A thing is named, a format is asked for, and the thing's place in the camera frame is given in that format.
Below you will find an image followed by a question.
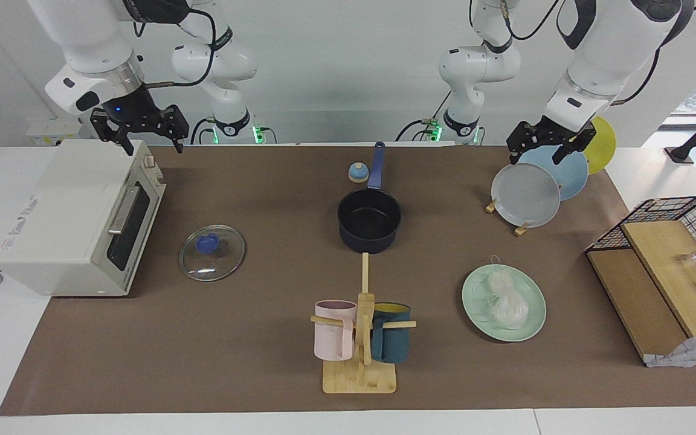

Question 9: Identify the glass lid with blue knob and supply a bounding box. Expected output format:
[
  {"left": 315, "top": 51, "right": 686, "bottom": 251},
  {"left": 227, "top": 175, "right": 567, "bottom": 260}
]
[{"left": 179, "top": 225, "right": 247, "bottom": 282}]

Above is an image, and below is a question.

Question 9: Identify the white vermicelli bundle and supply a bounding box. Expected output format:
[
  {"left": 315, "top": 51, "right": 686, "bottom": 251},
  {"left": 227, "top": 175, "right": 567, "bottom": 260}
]
[{"left": 474, "top": 257, "right": 530, "bottom": 330}]

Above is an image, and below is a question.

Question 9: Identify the light blue plate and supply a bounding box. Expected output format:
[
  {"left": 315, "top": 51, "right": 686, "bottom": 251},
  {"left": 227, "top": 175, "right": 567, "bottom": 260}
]
[{"left": 518, "top": 147, "right": 589, "bottom": 201}]

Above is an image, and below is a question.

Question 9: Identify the grey plate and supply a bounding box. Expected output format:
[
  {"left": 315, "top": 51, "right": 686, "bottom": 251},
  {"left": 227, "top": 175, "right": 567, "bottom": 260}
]
[{"left": 491, "top": 163, "right": 561, "bottom": 228}]

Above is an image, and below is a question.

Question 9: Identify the yellow plate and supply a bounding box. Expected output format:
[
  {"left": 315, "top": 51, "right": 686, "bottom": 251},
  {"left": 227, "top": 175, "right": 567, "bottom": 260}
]
[{"left": 582, "top": 116, "right": 617, "bottom": 176}]

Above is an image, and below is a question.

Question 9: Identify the wooden plate rack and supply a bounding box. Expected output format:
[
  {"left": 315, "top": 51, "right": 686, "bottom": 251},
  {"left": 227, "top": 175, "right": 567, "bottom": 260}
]
[{"left": 485, "top": 199, "right": 531, "bottom": 236}]

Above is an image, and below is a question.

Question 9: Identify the mint green plate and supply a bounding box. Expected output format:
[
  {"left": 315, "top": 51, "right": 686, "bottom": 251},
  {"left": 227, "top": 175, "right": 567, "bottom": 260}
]
[{"left": 462, "top": 264, "right": 547, "bottom": 343}]

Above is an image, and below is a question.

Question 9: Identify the white power box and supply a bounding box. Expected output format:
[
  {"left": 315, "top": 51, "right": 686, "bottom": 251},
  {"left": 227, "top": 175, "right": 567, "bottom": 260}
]
[{"left": 27, "top": 118, "right": 92, "bottom": 146}]

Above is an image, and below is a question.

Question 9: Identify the cream toaster oven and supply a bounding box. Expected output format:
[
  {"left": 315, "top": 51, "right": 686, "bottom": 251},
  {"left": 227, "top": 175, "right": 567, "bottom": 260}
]
[{"left": 0, "top": 139, "right": 167, "bottom": 298}]

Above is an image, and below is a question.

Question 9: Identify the light wooden board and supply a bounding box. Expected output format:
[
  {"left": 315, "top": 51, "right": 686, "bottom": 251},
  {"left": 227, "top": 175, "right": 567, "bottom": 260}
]
[{"left": 621, "top": 221, "right": 696, "bottom": 338}]

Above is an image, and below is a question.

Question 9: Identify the brown wooden board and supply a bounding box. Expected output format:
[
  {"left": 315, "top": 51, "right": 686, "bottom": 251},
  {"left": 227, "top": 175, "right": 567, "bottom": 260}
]
[{"left": 587, "top": 249, "right": 687, "bottom": 361}]

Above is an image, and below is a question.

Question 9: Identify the brown table mat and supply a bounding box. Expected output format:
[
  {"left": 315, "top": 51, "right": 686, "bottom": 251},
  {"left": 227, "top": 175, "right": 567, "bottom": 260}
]
[{"left": 0, "top": 145, "right": 696, "bottom": 416}]

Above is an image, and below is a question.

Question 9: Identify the teal mug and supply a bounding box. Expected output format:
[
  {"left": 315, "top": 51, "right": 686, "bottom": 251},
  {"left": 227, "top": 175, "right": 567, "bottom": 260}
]
[{"left": 371, "top": 303, "right": 411, "bottom": 364}]

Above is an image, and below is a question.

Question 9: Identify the patterned white cloth bag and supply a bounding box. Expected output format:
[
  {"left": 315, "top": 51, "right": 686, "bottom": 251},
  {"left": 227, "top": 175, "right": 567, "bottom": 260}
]
[{"left": 644, "top": 329, "right": 696, "bottom": 368}]

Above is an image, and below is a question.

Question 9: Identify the pink mug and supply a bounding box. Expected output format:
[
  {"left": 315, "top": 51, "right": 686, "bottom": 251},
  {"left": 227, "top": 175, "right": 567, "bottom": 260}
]
[{"left": 314, "top": 300, "right": 358, "bottom": 361}]

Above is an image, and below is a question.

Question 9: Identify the wooden mug tree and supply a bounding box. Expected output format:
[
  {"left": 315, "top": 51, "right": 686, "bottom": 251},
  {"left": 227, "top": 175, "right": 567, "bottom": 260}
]
[{"left": 311, "top": 253, "right": 416, "bottom": 395}]

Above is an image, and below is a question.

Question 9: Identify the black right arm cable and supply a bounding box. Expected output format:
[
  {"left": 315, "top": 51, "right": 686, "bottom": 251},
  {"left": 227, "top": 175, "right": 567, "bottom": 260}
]
[{"left": 134, "top": 6, "right": 219, "bottom": 90}]

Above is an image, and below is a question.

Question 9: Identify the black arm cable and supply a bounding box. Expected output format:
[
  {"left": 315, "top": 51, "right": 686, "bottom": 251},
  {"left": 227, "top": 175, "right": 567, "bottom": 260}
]
[
  {"left": 134, "top": 6, "right": 219, "bottom": 90},
  {"left": 608, "top": 48, "right": 663, "bottom": 106}
]

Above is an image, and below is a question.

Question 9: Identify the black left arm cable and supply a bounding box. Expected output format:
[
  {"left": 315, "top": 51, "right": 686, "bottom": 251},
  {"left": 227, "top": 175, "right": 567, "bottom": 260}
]
[{"left": 608, "top": 48, "right": 663, "bottom": 106}]

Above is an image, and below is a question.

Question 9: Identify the dark blue pot with handle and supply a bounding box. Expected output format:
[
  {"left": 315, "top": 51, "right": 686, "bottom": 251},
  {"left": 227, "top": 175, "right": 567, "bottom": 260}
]
[{"left": 337, "top": 141, "right": 402, "bottom": 253}]

